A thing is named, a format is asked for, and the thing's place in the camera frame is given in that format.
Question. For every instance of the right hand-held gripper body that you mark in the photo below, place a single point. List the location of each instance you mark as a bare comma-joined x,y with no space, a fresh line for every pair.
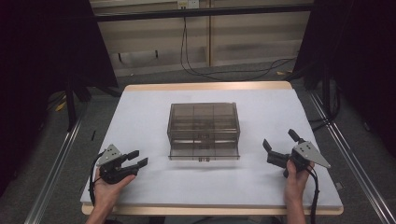
306,152

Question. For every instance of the white table mat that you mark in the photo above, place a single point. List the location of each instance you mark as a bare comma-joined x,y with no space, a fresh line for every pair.
199,183

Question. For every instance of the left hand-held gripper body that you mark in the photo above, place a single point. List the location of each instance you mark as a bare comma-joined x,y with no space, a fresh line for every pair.
113,169

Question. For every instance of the smoky transparent plastic drawer box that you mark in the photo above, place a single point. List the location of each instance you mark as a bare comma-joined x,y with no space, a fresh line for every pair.
204,130

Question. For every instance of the person's right hand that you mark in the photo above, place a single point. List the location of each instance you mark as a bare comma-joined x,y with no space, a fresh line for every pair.
295,185

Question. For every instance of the white wall power outlet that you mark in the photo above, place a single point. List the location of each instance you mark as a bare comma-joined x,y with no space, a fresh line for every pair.
188,3

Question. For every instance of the black metal stand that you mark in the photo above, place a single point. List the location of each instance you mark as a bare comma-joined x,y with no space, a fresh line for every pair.
71,105
326,90

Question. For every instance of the metal floor rail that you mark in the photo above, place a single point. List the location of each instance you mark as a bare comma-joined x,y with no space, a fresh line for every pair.
358,168
53,171

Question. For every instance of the yellow floor tape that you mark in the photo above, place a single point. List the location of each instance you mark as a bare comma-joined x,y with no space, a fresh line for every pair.
61,105
284,72

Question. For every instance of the wooden table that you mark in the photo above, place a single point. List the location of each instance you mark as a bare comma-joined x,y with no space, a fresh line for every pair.
205,85

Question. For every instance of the person's left hand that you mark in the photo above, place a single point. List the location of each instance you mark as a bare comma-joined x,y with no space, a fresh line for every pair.
107,191

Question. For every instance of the black horizontal metal bar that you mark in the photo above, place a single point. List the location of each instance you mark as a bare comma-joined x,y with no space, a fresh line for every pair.
199,13

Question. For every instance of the black curtain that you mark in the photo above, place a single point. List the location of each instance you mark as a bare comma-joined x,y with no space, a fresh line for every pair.
46,62
364,62

